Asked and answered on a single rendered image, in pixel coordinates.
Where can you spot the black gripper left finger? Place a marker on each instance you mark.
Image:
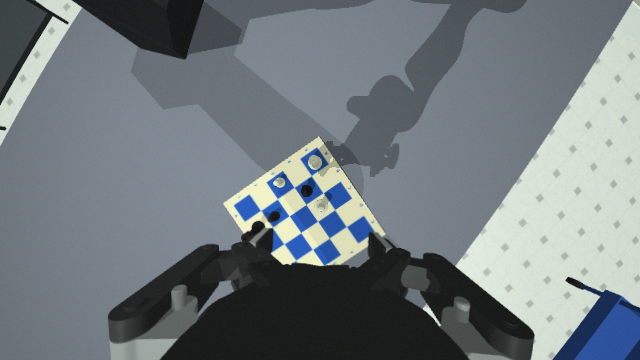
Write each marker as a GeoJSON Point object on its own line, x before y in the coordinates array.
{"type": "Point", "coordinates": [146, 324]}

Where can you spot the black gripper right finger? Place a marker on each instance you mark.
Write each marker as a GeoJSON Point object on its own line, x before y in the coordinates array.
{"type": "Point", "coordinates": [480, 325]}

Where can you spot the blue and cream chessboard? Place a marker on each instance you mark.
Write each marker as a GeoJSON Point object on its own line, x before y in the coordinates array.
{"type": "Point", "coordinates": [300, 236]}

